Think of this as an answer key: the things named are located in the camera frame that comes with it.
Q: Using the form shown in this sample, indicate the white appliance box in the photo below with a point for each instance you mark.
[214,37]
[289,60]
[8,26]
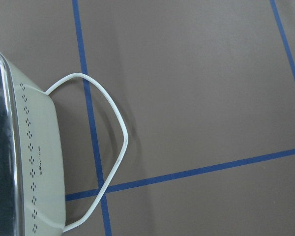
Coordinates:
[32,194]

